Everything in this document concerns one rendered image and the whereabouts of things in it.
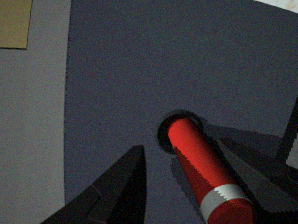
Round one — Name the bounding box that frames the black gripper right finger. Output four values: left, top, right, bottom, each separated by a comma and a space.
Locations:
216, 137, 298, 224

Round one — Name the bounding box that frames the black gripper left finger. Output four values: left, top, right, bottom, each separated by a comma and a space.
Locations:
41, 145, 146, 224

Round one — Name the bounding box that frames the dark navy sloped panel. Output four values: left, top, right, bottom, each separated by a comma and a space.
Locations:
63, 0, 298, 224

